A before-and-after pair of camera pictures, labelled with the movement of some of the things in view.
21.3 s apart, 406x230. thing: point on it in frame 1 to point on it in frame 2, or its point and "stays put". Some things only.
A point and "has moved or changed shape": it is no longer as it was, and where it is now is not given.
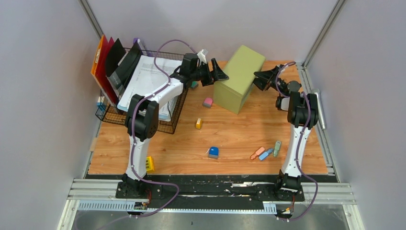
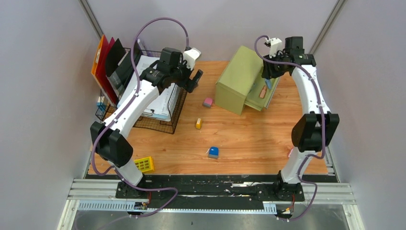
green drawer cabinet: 231,95 has moved or changed shape
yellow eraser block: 198,123 stays put
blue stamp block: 213,152 stays put
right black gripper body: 278,85 to 273,69
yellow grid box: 149,164 stays put
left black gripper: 218,74 to 186,81
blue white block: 100,103 stays put
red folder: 100,71 stays put
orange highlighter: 259,151 to 263,92
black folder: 118,75 stays put
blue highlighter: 265,154 has moved or changed shape
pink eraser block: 208,102 stays put
